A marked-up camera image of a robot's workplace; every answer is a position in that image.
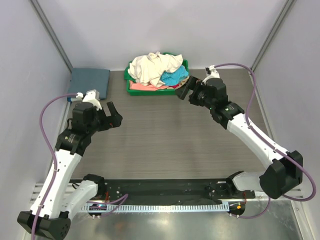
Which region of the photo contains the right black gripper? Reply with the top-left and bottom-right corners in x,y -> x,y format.
174,75 -> 215,110

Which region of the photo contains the green plastic bin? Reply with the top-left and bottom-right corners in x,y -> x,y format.
124,52 -> 189,96

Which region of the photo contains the cream white t shirt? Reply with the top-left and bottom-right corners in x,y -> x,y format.
127,51 -> 184,88

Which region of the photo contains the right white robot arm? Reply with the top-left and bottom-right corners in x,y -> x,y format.
175,76 -> 303,199

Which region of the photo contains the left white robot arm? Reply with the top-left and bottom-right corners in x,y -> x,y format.
17,101 -> 123,240

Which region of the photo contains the cyan blue t shirt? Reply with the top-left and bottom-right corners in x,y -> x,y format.
160,65 -> 189,87

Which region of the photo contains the pink t shirt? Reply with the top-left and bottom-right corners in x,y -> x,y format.
128,80 -> 168,92

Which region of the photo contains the folded blue t shirt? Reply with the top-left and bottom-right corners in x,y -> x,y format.
67,68 -> 110,100

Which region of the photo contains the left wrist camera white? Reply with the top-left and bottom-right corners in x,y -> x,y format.
75,89 -> 103,110

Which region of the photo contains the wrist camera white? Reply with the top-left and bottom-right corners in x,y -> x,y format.
202,65 -> 220,85
75,89 -> 103,110

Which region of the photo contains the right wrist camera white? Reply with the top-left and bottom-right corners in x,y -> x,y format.
202,65 -> 220,85

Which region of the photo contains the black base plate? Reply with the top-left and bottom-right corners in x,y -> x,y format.
91,178 -> 256,206

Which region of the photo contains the slotted cable duct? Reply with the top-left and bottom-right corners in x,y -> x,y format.
79,202 -> 230,214

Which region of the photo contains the right aluminium frame post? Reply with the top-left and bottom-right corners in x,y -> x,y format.
251,0 -> 297,72

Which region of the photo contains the aluminium frame post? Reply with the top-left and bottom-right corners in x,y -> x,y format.
251,0 -> 297,72
29,0 -> 73,73

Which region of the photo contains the left aluminium frame post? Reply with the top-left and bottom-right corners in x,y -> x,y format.
29,0 -> 73,73

